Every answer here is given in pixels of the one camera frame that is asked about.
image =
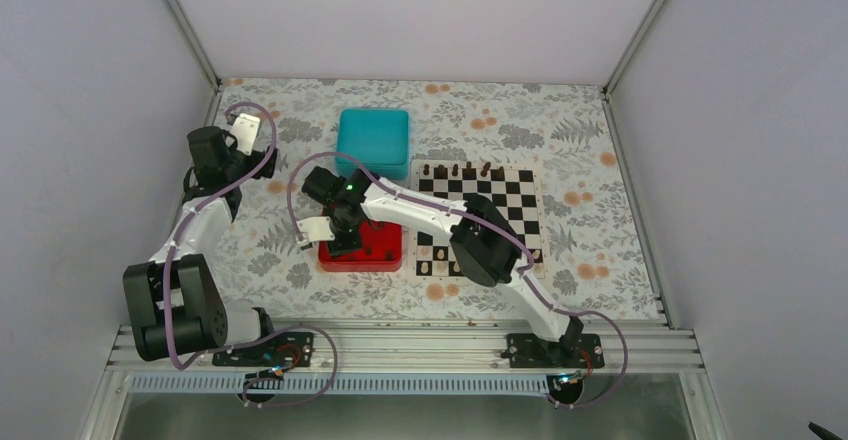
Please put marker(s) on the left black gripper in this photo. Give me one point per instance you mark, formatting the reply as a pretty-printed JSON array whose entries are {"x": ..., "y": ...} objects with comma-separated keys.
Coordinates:
[{"x": 266, "y": 171}]

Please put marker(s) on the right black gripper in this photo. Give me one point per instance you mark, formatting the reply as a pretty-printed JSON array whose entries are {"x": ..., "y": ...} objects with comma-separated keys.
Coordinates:
[{"x": 351, "y": 244}]

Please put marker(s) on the red plastic tray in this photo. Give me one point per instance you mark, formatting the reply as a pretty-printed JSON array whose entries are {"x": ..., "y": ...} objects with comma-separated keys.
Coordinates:
[{"x": 381, "y": 250}]

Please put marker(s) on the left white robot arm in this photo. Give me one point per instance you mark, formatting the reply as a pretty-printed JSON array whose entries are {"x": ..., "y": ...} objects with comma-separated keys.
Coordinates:
[{"x": 173, "y": 303}]

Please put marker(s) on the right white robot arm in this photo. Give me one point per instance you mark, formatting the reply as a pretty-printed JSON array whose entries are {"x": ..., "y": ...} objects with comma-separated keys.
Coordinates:
[{"x": 487, "y": 250}]

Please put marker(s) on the teal plastic box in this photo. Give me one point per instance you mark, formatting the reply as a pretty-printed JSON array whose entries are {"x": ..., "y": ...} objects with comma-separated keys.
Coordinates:
[{"x": 378, "y": 138}]

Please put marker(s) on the black white chessboard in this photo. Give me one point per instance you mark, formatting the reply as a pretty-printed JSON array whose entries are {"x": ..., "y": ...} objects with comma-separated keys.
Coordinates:
[{"x": 517, "y": 198}]

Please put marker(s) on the floral patterned table mat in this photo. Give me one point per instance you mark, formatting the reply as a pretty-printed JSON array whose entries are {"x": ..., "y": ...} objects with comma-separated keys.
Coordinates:
[{"x": 595, "y": 258}]

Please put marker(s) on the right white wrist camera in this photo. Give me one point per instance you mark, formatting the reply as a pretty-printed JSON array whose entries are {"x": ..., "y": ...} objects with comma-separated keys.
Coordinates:
[{"x": 314, "y": 230}]

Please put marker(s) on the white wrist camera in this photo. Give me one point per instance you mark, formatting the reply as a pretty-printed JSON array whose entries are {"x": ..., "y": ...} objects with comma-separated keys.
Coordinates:
[
  {"x": 314, "y": 230},
  {"x": 245, "y": 129}
]

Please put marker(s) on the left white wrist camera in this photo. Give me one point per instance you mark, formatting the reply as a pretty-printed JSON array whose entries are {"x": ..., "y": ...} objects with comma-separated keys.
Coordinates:
[{"x": 245, "y": 129}]

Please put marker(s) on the aluminium corner post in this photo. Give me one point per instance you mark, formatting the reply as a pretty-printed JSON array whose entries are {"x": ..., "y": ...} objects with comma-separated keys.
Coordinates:
[{"x": 192, "y": 40}]

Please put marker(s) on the aluminium mounting rail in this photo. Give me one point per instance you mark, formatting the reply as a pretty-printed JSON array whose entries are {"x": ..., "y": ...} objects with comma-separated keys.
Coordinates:
[{"x": 454, "y": 346}]

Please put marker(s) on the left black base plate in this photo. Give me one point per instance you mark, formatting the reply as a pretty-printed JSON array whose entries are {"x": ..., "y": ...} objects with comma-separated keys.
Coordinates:
[{"x": 292, "y": 349}]

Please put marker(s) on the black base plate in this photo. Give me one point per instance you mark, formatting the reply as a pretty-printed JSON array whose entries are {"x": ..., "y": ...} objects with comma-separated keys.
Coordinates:
[
  {"x": 526, "y": 351},
  {"x": 292, "y": 349}
]

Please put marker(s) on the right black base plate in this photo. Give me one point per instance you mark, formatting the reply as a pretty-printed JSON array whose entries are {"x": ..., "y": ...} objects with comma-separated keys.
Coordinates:
[{"x": 526, "y": 351}]

